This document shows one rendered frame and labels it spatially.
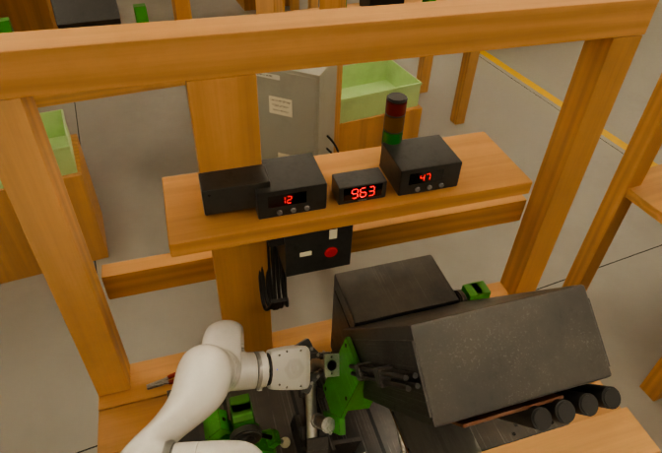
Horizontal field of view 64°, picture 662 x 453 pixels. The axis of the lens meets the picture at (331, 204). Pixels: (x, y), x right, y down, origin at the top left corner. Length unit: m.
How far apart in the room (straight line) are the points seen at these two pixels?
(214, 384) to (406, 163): 0.68
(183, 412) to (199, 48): 0.64
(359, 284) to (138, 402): 0.75
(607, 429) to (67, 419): 2.21
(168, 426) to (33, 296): 2.61
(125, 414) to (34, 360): 1.44
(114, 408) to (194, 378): 0.90
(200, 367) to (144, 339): 2.13
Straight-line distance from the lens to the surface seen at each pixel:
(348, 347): 1.32
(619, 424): 1.85
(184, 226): 1.22
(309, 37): 1.11
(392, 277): 1.51
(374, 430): 1.63
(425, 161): 1.29
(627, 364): 3.25
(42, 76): 1.11
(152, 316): 3.10
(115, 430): 1.73
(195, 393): 0.87
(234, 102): 1.14
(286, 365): 1.31
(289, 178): 1.20
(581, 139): 1.65
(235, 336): 1.18
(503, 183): 1.41
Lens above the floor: 2.34
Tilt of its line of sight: 40 degrees down
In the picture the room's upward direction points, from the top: 3 degrees clockwise
